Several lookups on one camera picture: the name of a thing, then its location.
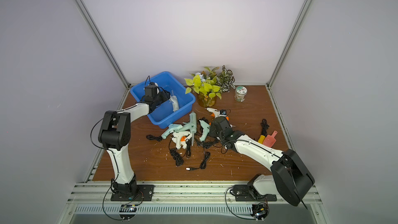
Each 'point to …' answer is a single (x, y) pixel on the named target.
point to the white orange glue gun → (180, 138)
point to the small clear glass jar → (240, 93)
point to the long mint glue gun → (192, 126)
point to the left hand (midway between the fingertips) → (168, 92)
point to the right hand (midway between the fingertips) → (214, 123)
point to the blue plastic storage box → (164, 114)
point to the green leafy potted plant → (203, 84)
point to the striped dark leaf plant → (225, 79)
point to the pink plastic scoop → (269, 140)
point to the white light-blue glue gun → (173, 99)
